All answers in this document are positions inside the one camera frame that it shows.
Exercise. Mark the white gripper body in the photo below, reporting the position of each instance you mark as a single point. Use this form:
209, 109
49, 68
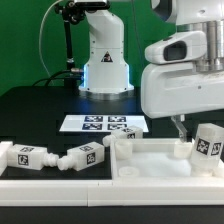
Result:
177, 89

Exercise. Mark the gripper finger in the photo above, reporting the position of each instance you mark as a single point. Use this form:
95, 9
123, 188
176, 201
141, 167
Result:
178, 122

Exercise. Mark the white square tabletop tray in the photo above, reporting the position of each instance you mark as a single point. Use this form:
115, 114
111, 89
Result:
156, 158

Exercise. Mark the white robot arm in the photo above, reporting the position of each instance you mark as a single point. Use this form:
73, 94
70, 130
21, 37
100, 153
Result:
107, 74

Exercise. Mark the white paper tag sheet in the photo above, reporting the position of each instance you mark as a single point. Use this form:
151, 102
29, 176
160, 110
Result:
101, 123

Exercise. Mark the white U-shaped fence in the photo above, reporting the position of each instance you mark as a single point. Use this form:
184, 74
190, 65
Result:
113, 192

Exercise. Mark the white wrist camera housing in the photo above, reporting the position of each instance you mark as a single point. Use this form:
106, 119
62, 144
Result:
180, 47

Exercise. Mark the black camera stand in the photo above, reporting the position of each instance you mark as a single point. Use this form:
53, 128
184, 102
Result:
71, 15

